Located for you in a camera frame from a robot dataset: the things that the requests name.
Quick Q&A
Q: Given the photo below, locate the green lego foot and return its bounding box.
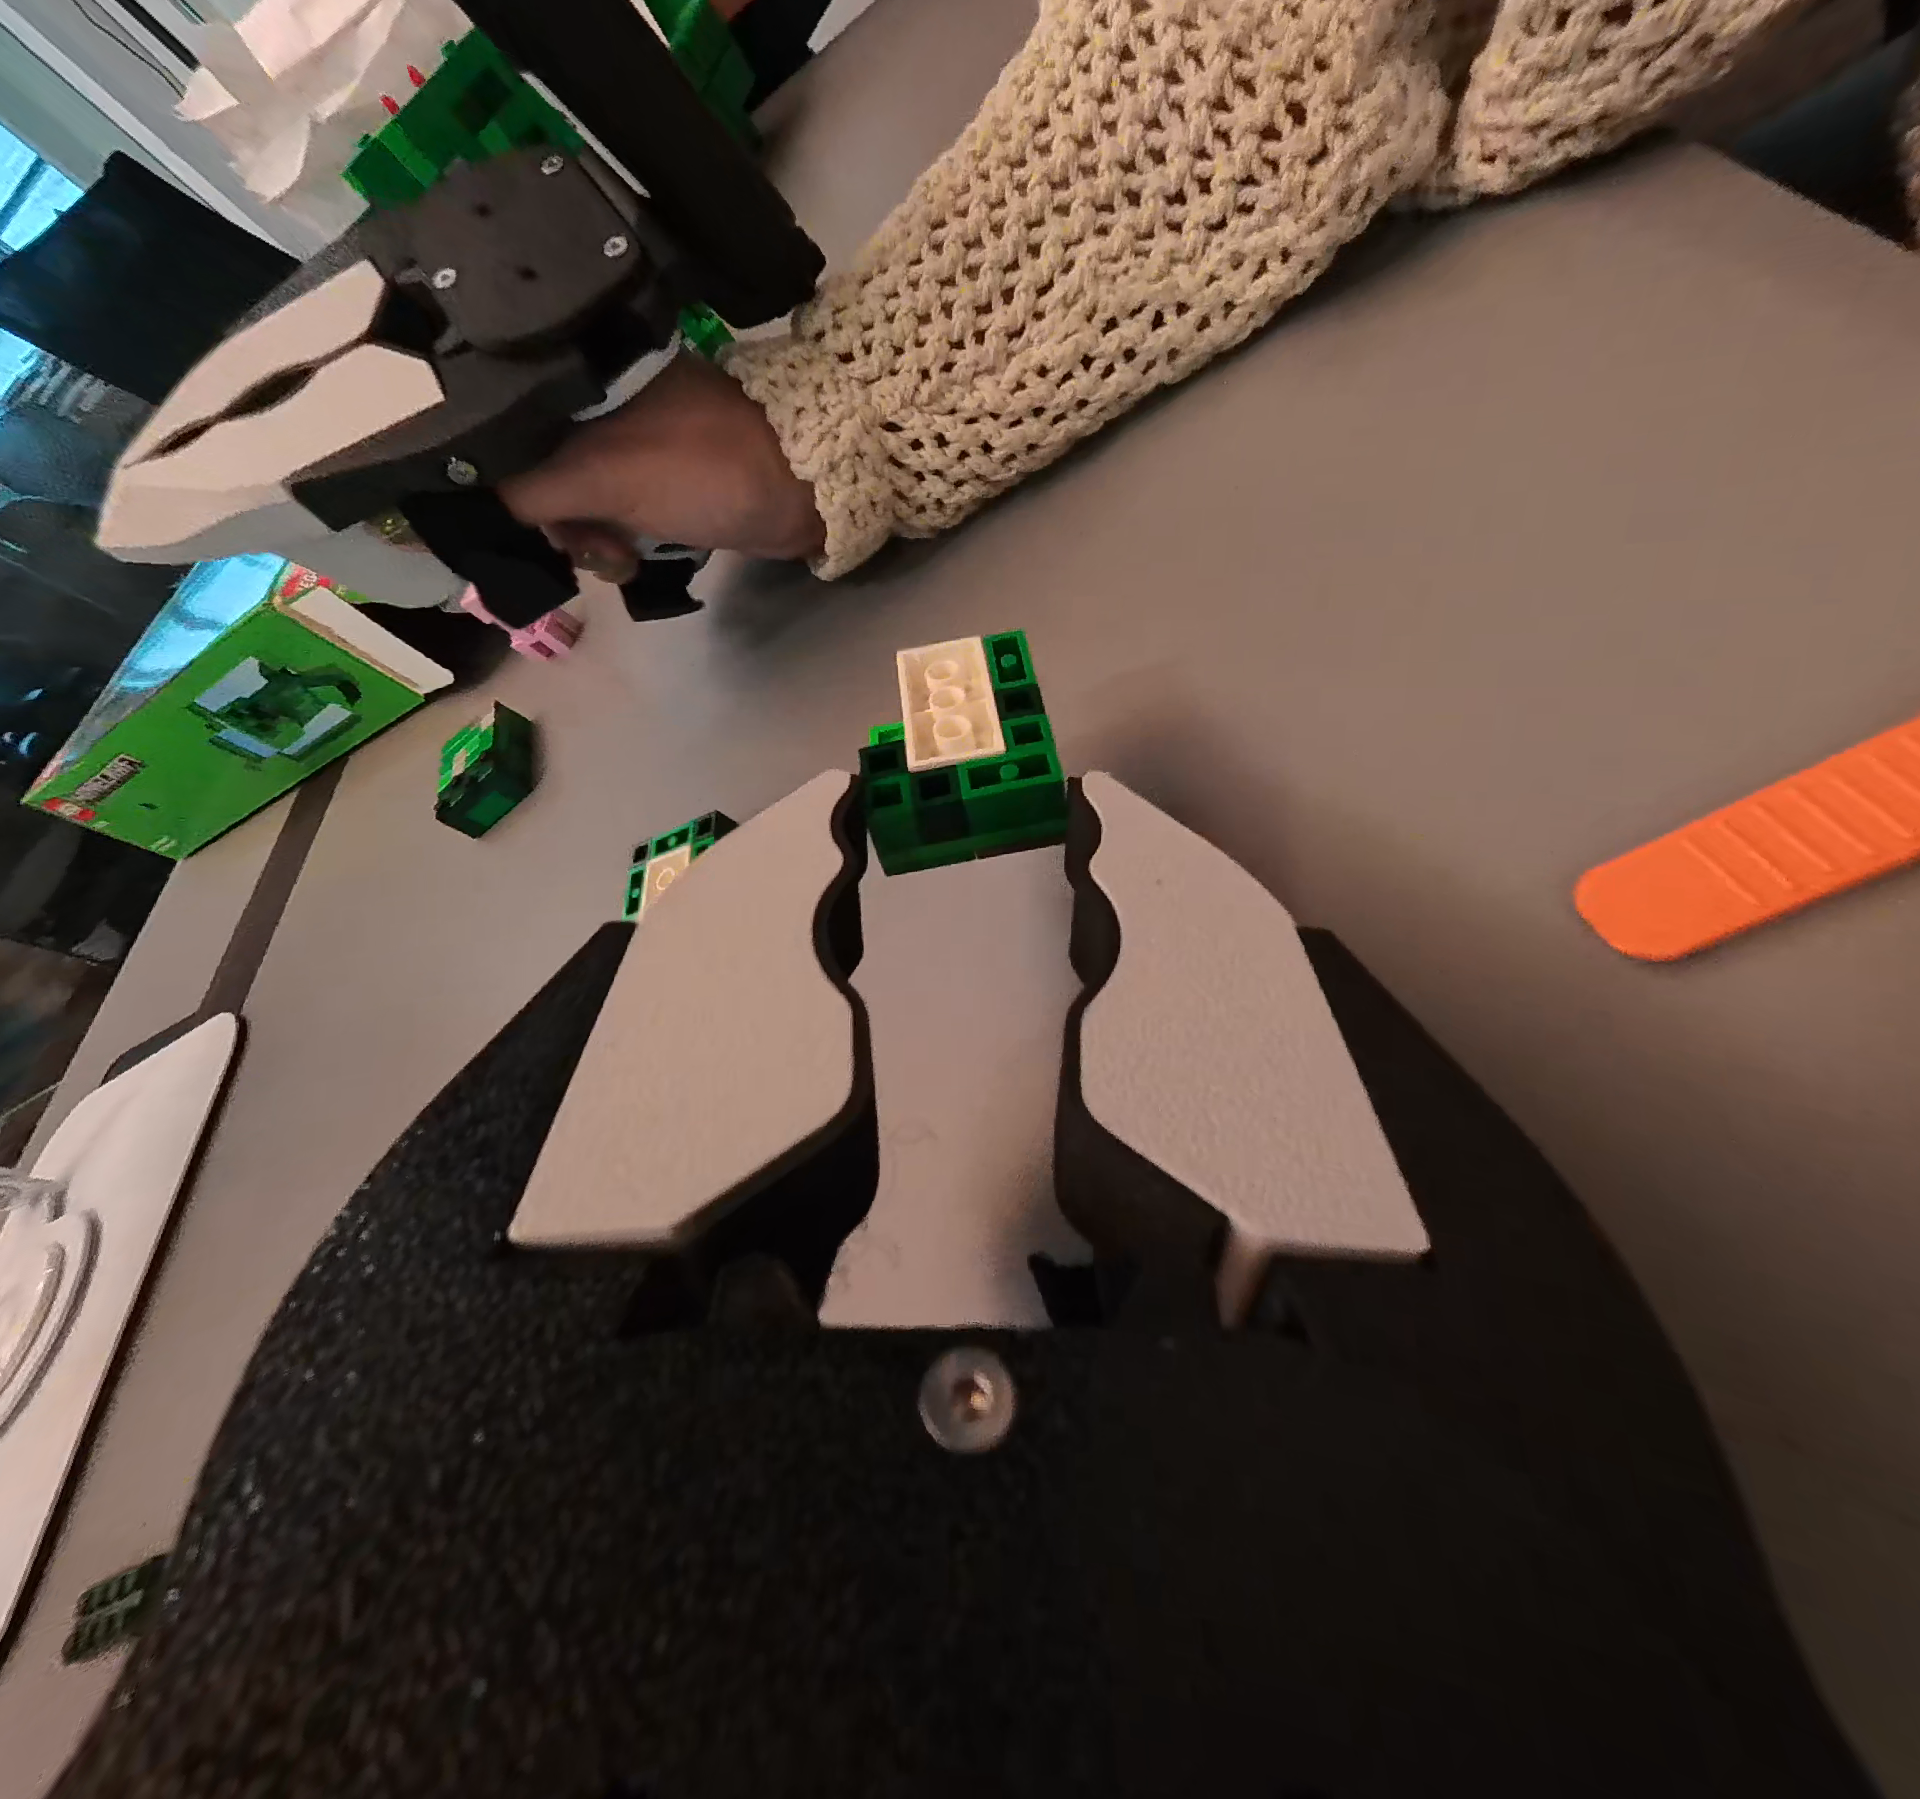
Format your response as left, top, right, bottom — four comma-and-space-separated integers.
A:
857, 630, 1069, 877
622, 810, 740, 923

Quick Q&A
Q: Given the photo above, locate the orange brick separator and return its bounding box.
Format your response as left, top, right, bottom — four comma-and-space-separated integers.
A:
1573, 720, 1920, 963

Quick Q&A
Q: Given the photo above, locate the green pixelated lego block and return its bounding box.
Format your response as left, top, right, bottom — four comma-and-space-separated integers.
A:
434, 702, 538, 842

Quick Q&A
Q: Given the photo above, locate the green lego box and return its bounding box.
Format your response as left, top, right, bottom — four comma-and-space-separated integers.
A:
22, 554, 455, 864

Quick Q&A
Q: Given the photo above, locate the white book stand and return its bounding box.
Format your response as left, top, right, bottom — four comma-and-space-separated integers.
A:
0, 1011, 245, 1635

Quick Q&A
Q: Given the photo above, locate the person's right hand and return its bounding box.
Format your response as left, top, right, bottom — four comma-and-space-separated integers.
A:
501, 356, 829, 586

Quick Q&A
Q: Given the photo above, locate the white paper bag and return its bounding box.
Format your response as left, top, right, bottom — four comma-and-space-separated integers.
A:
172, 0, 414, 204

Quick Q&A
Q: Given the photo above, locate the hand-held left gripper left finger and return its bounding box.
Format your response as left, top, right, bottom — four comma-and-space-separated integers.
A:
505, 768, 880, 1327

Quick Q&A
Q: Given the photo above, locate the tall green pixelated lego tower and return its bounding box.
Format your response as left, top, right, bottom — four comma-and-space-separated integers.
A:
341, 30, 737, 362

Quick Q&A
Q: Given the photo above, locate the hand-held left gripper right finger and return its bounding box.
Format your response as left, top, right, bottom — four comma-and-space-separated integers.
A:
1052, 772, 1431, 1327

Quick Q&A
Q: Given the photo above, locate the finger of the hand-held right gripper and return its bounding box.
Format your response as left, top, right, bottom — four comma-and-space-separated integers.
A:
122, 262, 395, 470
91, 348, 451, 572

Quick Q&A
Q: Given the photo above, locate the stack of green plastic crates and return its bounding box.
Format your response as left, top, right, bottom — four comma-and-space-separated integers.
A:
606, 0, 759, 144

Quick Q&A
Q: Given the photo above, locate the person's right forearm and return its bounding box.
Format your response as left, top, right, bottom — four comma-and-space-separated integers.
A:
726, 0, 1920, 584

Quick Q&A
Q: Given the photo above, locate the pink lego pig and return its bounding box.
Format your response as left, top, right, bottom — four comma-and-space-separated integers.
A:
455, 584, 583, 662

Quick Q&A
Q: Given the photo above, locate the black high-back office chair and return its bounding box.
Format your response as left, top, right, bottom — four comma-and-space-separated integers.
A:
0, 150, 302, 406

